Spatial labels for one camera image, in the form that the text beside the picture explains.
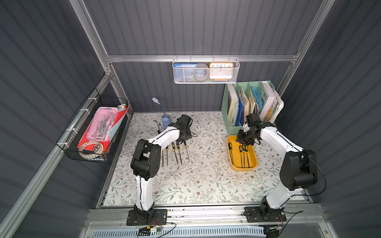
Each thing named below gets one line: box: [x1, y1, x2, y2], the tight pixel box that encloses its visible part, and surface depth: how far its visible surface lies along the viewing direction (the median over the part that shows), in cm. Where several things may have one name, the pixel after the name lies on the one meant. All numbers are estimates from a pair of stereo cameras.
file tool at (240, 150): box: [239, 145, 243, 169], surface depth 99 cm
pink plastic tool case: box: [86, 106, 119, 142], surface depth 74 cm
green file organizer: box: [221, 80, 263, 136], surface depth 100 cm
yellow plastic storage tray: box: [226, 135, 258, 172], surface depth 96 cm
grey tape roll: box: [193, 62, 210, 81], surface depth 90 cm
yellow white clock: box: [209, 61, 235, 80], surface depth 90 cm
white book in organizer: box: [259, 81, 285, 124], surface depth 98 cm
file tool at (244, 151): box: [242, 144, 246, 169], surface depth 100 cm
